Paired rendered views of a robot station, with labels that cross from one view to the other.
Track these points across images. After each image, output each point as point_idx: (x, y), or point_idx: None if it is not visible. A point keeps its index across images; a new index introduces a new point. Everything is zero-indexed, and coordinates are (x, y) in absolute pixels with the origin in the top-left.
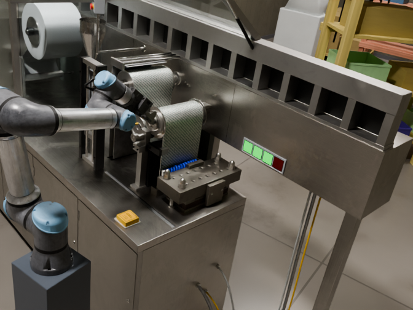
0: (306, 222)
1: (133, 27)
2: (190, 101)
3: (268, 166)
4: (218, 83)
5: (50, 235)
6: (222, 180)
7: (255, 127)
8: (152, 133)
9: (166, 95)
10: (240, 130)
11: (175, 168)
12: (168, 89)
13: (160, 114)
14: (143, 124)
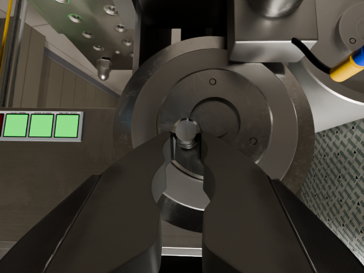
0: (9, 44)
1: None
2: None
3: (15, 108)
4: (174, 231)
5: None
6: (59, 30)
7: (55, 173)
8: (208, 54)
9: (310, 176)
10: (94, 151)
11: None
12: (310, 195)
13: (169, 202)
14: (317, 72)
